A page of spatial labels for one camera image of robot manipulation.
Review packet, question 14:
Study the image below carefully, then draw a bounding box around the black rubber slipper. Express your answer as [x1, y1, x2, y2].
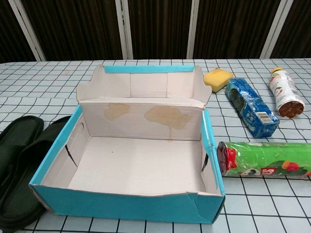
[0, 116, 45, 170]
[0, 116, 72, 221]

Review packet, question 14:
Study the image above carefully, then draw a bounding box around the yellow capped drink bottle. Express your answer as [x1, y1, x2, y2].
[269, 67, 305, 119]

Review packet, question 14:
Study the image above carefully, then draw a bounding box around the blue checked tablecloth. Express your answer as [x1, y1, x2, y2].
[0, 58, 311, 233]

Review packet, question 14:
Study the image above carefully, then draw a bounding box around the green chips can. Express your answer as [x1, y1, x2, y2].
[217, 141, 311, 180]

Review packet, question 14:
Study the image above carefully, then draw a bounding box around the blue cookie package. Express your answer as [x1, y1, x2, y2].
[224, 78, 280, 139]

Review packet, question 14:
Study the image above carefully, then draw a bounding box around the white screen frame post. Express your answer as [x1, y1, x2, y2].
[115, 0, 134, 60]
[8, 0, 47, 62]
[186, 0, 203, 60]
[260, 0, 289, 59]

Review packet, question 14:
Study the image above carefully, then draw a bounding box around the yellow green scrub sponge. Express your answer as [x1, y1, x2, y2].
[203, 68, 234, 94]

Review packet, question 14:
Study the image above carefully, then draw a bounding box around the light blue shoe box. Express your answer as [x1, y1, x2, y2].
[28, 63, 226, 224]

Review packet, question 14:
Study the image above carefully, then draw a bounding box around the dark brown screen panel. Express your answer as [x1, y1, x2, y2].
[127, 0, 195, 60]
[269, 0, 311, 59]
[20, 0, 123, 61]
[193, 0, 282, 60]
[0, 0, 37, 63]

